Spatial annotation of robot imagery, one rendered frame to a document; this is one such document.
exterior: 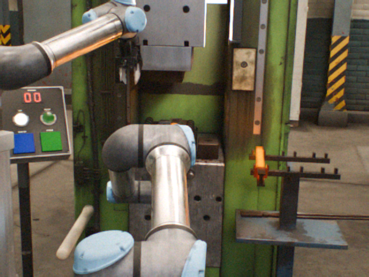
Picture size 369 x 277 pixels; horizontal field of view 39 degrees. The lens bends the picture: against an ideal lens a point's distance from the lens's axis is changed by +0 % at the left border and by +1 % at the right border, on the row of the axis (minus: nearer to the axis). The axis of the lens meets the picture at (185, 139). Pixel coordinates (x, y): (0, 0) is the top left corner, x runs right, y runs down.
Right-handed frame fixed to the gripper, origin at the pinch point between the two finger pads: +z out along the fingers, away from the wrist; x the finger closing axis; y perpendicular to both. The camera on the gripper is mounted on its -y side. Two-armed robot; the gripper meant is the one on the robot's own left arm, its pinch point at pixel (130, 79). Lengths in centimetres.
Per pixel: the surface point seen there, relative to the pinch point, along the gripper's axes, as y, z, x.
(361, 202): -143, 214, 161
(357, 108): -461, 352, 251
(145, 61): -14.5, 1.0, 4.0
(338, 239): 35, 44, 78
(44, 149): 16.9, 20.9, -31.6
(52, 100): -1.0, 11.4, -31.3
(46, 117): 5.7, 14.4, -32.2
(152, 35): -19.0, -7.9, 6.6
